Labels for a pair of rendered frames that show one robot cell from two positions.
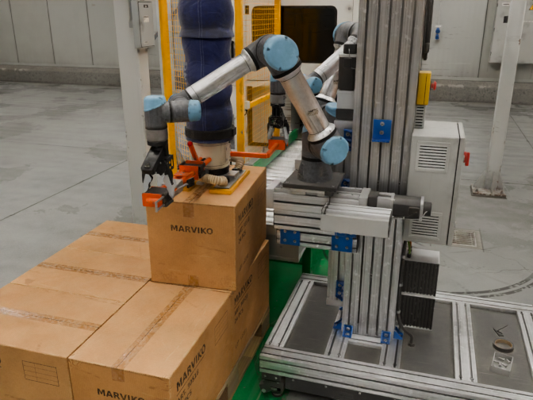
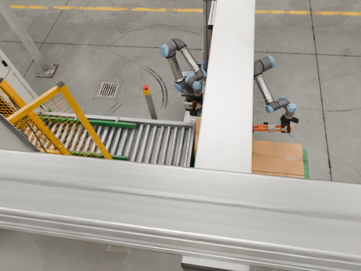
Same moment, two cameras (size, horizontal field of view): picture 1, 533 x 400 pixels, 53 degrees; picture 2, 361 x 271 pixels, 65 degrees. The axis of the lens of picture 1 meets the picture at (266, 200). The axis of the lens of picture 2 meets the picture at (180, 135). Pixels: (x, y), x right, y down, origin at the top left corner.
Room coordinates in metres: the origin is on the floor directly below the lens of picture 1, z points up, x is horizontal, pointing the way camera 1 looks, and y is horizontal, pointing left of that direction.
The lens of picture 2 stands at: (2.84, 1.79, 3.51)
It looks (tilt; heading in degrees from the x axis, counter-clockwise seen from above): 58 degrees down; 270
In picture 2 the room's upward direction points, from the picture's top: 9 degrees counter-clockwise
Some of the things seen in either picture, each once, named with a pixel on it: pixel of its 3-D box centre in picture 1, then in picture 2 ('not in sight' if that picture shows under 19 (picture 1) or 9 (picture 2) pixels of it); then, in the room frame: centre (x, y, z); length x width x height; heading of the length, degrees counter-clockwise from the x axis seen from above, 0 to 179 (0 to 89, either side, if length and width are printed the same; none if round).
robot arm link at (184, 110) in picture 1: (183, 110); (282, 102); (1.86, 0.29, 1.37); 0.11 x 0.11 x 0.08; 17
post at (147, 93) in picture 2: not in sight; (153, 114); (3.14, -0.49, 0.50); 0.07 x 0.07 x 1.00; 73
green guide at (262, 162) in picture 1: (269, 151); (63, 155); (4.27, -0.02, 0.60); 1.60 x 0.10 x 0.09; 163
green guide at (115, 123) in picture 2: not in sight; (77, 119); (4.12, -0.54, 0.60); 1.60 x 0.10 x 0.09; 163
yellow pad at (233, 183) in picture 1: (230, 178); not in sight; (2.37, 0.17, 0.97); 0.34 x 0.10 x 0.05; 167
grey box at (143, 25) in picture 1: (143, 24); not in sight; (3.71, 0.82, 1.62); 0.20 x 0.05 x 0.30; 163
